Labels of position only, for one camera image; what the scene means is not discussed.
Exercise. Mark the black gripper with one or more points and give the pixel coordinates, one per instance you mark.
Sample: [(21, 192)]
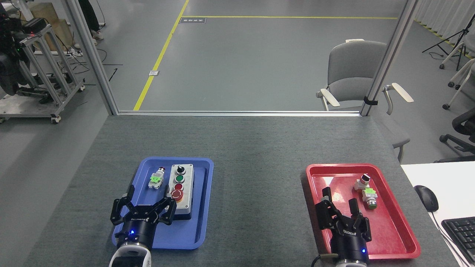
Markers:
[(350, 244), (137, 231)]

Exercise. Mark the grey control box with buttons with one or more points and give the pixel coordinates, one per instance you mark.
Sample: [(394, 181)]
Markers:
[(185, 178)]

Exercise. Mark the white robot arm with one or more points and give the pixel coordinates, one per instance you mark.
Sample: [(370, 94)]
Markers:
[(350, 264), (130, 259)]

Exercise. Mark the cardboard box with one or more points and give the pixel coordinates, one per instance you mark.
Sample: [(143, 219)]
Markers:
[(55, 22)]

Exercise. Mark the red plastic tray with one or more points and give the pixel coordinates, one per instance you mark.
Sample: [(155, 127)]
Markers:
[(389, 230)]

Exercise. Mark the blue plastic tray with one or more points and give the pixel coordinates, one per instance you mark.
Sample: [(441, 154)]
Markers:
[(200, 222)]

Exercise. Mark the black computer mouse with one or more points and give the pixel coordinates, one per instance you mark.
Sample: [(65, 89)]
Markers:
[(426, 198)]

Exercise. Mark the white desk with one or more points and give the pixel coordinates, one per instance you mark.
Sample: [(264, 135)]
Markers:
[(452, 178)]

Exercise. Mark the black keyboard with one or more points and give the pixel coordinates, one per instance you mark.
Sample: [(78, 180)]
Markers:
[(462, 233)]

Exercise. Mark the metal floor outlet plate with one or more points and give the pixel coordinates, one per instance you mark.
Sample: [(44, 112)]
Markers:
[(154, 73)]

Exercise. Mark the silver aluminium crossbar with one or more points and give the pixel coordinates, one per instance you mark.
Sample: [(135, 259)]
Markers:
[(241, 112)]

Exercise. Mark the black office chair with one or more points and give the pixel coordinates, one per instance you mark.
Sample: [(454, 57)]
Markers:
[(462, 133)]

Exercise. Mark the grey chair with white armrests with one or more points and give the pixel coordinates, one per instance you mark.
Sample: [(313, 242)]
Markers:
[(352, 70)]

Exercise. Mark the white wheeled chair base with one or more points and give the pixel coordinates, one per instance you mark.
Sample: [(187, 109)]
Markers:
[(454, 52), (462, 76)]

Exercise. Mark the black machine on cart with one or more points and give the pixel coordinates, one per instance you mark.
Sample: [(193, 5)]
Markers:
[(9, 66)]

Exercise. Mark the dark floor label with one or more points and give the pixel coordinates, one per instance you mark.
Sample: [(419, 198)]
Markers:
[(193, 20)]

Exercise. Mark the person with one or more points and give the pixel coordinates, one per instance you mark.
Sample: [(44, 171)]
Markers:
[(91, 18)]

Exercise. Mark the black tripod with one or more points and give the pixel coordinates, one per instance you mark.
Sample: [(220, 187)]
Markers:
[(451, 37)]

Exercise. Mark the white curtain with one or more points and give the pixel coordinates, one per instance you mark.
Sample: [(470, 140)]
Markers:
[(445, 13)]

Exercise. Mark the red-capped push button switch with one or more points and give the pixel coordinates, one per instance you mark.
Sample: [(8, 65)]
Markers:
[(156, 180)]

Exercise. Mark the green-block push button switch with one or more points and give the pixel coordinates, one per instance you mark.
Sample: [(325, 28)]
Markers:
[(370, 196)]

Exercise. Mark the silver aluminium post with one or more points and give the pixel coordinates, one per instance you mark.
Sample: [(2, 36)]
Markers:
[(389, 55), (92, 59)]

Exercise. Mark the aluminium frame cart on wheels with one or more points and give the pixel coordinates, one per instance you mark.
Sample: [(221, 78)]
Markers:
[(48, 70)]

